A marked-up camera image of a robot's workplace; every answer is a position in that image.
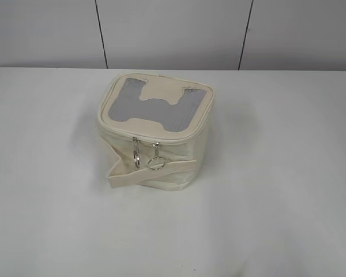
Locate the cream canvas zipper bag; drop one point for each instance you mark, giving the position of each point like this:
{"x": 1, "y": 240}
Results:
{"x": 157, "y": 126}

